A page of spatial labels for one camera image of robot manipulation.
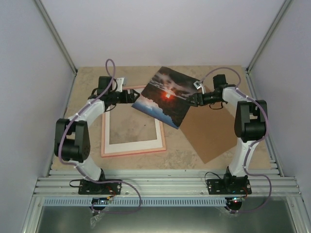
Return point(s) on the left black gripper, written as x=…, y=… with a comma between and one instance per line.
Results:
x=131, y=100

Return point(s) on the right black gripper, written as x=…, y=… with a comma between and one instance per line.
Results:
x=197, y=96

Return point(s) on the clear plastic frame sheet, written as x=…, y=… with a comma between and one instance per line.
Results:
x=130, y=125

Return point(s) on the sunset landscape photo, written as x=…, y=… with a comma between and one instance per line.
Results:
x=165, y=96

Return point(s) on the brown cardboard backing board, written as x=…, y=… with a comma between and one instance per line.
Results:
x=210, y=132

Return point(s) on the white mat board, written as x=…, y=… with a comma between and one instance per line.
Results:
x=128, y=148

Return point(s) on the pink wooden picture frame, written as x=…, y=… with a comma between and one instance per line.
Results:
x=127, y=131

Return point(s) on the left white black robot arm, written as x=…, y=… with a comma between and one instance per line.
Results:
x=72, y=141

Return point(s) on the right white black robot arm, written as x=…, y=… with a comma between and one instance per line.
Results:
x=250, y=128

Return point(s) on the crumpled clear plastic wrap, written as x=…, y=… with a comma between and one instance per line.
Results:
x=95, y=219

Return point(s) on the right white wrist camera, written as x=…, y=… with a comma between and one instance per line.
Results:
x=198, y=85

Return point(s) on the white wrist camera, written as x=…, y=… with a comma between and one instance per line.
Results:
x=119, y=84
x=198, y=85

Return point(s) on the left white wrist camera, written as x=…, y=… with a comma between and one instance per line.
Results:
x=119, y=84

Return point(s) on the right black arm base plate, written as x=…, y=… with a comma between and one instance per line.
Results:
x=219, y=186

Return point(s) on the left aluminium corner post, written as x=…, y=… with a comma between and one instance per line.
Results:
x=47, y=19

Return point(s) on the aluminium corner post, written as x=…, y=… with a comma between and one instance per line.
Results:
x=47, y=19
x=274, y=25

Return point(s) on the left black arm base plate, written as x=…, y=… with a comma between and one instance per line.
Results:
x=90, y=188

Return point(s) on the aluminium rail bed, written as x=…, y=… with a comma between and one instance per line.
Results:
x=62, y=181

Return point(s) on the right aluminium corner post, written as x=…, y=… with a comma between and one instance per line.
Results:
x=274, y=25

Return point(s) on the grey slotted cable duct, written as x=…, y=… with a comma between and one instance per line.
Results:
x=134, y=202

